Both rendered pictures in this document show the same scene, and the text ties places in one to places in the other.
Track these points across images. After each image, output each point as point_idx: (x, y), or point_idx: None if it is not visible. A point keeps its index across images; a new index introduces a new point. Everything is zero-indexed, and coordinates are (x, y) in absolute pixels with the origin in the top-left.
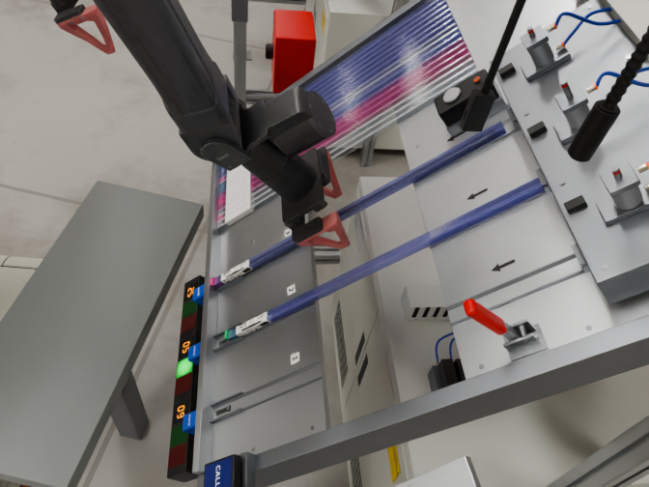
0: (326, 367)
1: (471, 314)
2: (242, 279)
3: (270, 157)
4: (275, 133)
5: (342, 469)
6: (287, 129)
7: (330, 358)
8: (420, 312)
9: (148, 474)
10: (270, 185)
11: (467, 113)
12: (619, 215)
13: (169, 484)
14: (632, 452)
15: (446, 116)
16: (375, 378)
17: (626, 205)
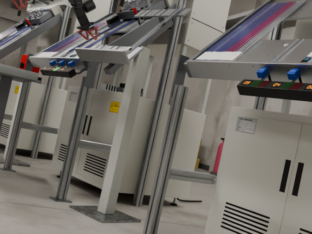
0: (57, 180)
1: (134, 8)
2: (66, 55)
3: (83, 10)
4: (86, 3)
5: (82, 191)
6: (88, 3)
7: (57, 179)
8: (107, 87)
9: (0, 184)
10: (82, 18)
11: (120, 2)
12: (148, 5)
13: (12, 186)
14: (166, 59)
15: (110, 21)
16: (98, 111)
17: (148, 3)
